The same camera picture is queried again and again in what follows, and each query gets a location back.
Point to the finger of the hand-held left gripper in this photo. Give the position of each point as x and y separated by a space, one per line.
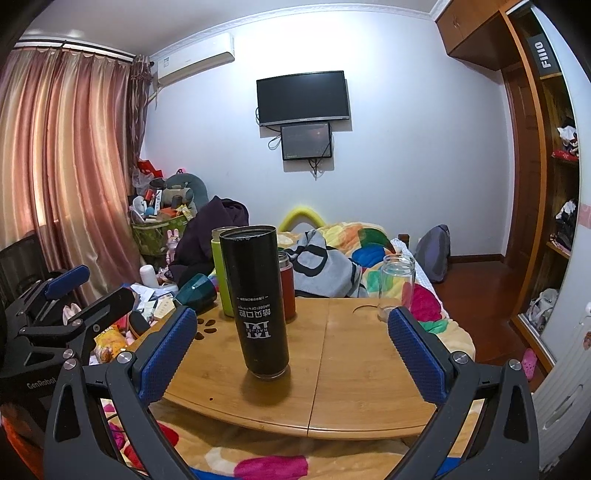
69 278
105 306

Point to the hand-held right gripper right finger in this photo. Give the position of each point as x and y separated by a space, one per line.
416 354

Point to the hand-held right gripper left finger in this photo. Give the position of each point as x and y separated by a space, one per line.
167 350

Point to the tall black cup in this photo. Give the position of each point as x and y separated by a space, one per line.
256 300

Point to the dark green cup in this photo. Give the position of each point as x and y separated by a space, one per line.
196 290

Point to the black mesh chair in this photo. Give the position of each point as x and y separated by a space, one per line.
21 267

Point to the white bottle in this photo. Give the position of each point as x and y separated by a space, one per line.
150 276

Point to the wooden folding bed table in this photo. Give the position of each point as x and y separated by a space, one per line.
351 369

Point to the clear glass jar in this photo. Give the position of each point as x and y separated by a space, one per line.
397 286

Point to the green basket of clutter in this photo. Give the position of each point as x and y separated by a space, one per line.
154 230

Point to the green thermos bottle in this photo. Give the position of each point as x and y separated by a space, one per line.
221 277

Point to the grey backpack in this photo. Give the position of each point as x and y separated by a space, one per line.
434 253

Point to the pink slipper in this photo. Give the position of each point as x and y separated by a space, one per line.
527 362

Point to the colourful printed blanket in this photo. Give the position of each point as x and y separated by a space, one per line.
369 249

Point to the dark purple jacket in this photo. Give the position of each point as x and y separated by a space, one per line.
207 240

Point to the pink curtain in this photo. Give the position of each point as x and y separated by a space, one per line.
64 157

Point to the grey and white garment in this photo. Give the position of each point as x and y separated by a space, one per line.
323 267

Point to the red thermos bottle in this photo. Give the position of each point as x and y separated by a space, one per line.
287 290

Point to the grey plush cushion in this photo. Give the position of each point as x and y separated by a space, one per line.
187 187

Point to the yellow bed headboard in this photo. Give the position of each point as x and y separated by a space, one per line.
304 218

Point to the wooden wardrobe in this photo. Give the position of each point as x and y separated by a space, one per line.
540 184

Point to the white air conditioner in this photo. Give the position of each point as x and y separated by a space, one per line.
194 60

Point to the small wall monitor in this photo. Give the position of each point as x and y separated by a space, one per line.
306 141

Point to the wall television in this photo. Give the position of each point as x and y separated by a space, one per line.
301 97

